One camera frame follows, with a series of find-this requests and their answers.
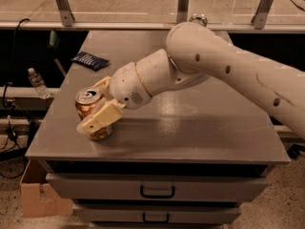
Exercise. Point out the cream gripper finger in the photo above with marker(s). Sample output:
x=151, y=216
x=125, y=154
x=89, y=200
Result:
x=103, y=85
x=105, y=113

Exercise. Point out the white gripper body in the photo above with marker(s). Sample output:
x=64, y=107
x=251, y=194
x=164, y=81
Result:
x=126, y=85

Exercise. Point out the orange soda can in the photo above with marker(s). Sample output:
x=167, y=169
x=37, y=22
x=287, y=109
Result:
x=85, y=100

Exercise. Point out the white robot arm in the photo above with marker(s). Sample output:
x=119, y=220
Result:
x=193, y=53

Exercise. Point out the blue rxbar blueberry wrapper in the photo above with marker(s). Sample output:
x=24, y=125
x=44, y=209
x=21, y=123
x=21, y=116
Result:
x=90, y=61

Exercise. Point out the white green soda can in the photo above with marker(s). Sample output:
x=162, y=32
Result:
x=199, y=19

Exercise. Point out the clear plastic water bottle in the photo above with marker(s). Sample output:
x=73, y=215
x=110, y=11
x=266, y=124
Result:
x=38, y=83

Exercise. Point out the grey upper drawer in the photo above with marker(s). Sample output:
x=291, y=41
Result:
x=145, y=187

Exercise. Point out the grey drawer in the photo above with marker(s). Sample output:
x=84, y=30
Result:
x=145, y=187
x=155, y=213

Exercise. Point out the grey lower drawer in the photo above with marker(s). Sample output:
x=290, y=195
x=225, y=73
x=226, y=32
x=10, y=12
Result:
x=155, y=213

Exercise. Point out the cardboard box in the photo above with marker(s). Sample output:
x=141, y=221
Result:
x=38, y=199

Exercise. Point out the green handled tool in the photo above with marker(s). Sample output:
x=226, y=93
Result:
x=52, y=47

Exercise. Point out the left metal bracket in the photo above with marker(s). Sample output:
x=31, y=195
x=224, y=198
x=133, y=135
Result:
x=66, y=15

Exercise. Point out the metal bracket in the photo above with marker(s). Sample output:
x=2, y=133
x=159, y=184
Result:
x=182, y=11
x=66, y=15
x=260, y=18

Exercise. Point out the middle metal bracket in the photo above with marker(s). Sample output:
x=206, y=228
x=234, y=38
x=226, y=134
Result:
x=182, y=11

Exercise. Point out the right metal bracket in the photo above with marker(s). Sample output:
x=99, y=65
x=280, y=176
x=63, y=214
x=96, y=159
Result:
x=260, y=18

